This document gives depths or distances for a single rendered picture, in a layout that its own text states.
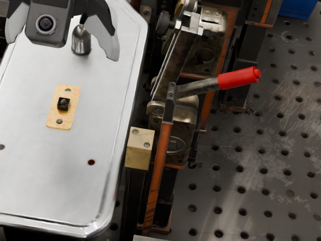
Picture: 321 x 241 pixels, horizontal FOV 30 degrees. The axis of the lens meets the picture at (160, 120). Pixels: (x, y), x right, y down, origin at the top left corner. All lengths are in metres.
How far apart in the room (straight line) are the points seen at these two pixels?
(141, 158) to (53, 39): 0.23
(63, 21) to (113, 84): 0.28
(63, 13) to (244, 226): 0.64
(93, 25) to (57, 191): 0.23
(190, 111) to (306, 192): 0.46
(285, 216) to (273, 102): 0.29
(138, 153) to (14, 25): 0.23
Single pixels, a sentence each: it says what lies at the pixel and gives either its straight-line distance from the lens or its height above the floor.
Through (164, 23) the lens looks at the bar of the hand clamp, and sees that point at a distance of 0.74.
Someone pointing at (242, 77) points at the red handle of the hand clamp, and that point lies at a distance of 0.80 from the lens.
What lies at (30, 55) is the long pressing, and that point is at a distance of 0.99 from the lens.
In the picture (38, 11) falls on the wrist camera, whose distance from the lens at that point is 0.70.
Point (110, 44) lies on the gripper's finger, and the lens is 0.79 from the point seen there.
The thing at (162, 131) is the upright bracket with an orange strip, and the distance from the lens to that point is 0.73.
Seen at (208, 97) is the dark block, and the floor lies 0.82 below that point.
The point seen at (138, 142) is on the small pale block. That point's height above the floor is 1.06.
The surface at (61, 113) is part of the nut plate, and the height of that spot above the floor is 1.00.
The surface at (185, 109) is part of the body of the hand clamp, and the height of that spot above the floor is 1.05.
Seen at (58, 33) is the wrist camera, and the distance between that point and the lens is 0.69.
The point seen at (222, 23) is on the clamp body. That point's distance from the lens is 0.97.
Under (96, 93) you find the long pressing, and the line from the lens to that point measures 0.94.
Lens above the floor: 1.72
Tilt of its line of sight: 53 degrees down
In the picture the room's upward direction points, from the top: 10 degrees clockwise
